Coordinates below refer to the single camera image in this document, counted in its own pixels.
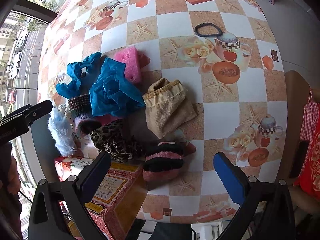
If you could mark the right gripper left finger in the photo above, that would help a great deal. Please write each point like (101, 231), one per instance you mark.
(46, 218)

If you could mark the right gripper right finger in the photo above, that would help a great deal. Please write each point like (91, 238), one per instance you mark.
(277, 220)

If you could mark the light blue fluffy cloth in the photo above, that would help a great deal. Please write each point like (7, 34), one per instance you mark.
(61, 132)

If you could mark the small blue cloth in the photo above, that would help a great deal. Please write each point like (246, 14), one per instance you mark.
(83, 74)

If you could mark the large blue cloth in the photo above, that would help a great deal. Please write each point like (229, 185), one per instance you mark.
(112, 93)

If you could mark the floral tissue pack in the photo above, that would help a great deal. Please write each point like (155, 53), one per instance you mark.
(67, 166)

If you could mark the pink patterned box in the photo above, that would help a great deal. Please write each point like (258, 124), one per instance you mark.
(118, 199)

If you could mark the brown pink knit sock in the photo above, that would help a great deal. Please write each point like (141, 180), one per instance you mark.
(81, 111)

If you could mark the flat pink cloth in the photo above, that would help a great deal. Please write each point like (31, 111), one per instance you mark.
(106, 119)

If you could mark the red patterned cushion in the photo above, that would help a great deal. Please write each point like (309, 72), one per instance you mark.
(308, 179)

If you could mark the leopard print scrunchie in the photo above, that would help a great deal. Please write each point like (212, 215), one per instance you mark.
(115, 139)

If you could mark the pink black fuzzy sock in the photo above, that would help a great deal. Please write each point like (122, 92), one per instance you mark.
(163, 162)

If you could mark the pink sponge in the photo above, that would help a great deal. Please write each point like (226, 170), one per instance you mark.
(134, 60)

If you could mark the checkered floral tablecloth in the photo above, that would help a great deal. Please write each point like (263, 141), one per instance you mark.
(224, 54)

